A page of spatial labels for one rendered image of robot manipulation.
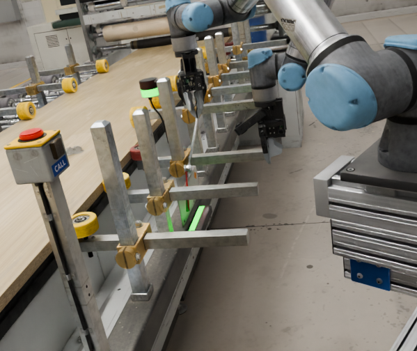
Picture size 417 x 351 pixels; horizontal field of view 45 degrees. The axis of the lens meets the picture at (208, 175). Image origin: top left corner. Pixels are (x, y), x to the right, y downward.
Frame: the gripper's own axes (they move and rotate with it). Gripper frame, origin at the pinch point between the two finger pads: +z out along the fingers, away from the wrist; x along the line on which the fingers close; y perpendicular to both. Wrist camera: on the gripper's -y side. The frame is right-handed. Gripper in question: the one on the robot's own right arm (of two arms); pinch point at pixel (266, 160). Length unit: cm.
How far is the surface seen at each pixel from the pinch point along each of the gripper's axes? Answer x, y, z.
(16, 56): 834, -610, 50
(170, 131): -5.8, -28.4, -15.1
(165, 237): -51, -20, -3
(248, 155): -1.5, -5.4, -2.8
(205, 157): -1.5, -19.9, -3.5
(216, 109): 23.5, -18.9, -12.2
